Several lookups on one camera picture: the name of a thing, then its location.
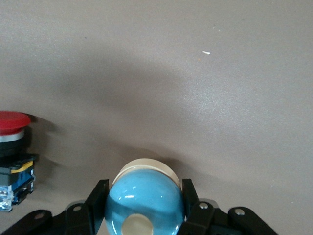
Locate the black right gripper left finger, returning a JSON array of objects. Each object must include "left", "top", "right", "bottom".
[{"left": 0, "top": 179, "right": 110, "bottom": 235}]

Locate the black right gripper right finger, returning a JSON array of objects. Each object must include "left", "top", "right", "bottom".
[{"left": 179, "top": 178, "right": 280, "bottom": 235}]

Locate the blue dome bell cream base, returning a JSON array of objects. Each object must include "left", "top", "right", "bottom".
[{"left": 104, "top": 158, "right": 185, "bottom": 235}]

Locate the red mushroom emergency stop button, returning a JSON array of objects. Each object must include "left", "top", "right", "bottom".
[{"left": 0, "top": 111, "right": 40, "bottom": 213}]

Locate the brown table cover mat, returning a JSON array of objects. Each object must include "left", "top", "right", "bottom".
[{"left": 0, "top": 0, "right": 313, "bottom": 235}]

